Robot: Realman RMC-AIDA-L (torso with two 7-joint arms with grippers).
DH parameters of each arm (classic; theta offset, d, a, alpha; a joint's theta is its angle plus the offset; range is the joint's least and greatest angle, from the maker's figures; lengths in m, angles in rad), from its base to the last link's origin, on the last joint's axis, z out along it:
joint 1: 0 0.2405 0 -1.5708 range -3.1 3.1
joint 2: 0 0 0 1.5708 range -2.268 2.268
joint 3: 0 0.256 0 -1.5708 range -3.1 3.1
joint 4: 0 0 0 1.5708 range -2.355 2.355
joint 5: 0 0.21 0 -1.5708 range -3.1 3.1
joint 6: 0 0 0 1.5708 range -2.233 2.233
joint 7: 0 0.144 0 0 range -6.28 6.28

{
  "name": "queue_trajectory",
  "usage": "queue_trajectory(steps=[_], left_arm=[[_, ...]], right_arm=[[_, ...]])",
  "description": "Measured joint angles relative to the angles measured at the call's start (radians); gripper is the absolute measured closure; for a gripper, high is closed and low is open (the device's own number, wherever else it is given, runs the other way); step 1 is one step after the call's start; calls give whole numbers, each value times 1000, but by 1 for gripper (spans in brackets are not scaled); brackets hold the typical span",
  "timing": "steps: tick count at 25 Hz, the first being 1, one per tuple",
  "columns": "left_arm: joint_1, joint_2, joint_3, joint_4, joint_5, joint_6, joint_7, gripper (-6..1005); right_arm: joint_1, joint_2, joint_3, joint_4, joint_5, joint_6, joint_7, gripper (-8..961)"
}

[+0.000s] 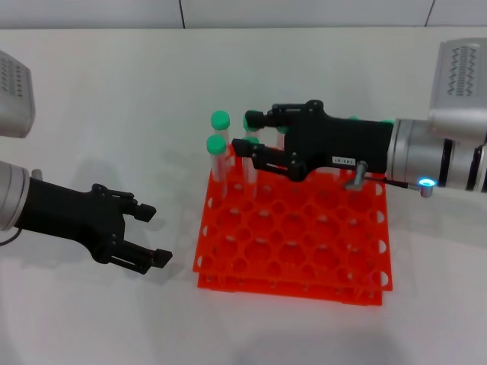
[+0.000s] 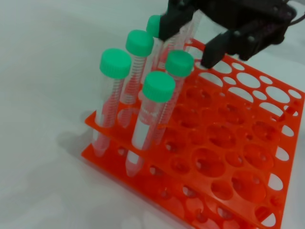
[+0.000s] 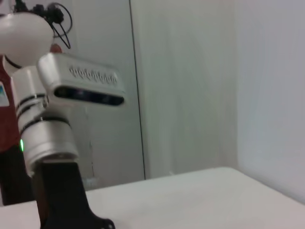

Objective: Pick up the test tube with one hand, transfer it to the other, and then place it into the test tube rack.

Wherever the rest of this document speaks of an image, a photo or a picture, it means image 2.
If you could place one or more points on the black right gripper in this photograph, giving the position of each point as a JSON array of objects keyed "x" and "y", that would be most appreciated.
[{"x": 238, "y": 14}]

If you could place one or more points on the clear graduated tube green cap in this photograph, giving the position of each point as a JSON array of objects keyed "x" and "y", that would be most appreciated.
[{"x": 179, "y": 63}]

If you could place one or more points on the clear test tube green cap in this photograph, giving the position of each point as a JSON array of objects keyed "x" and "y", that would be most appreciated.
[
  {"x": 188, "y": 31},
  {"x": 158, "y": 86},
  {"x": 153, "y": 26},
  {"x": 115, "y": 64},
  {"x": 139, "y": 43}
]

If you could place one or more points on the orange plastic test tube rack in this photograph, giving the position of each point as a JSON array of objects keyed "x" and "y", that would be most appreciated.
[{"x": 214, "y": 148}]

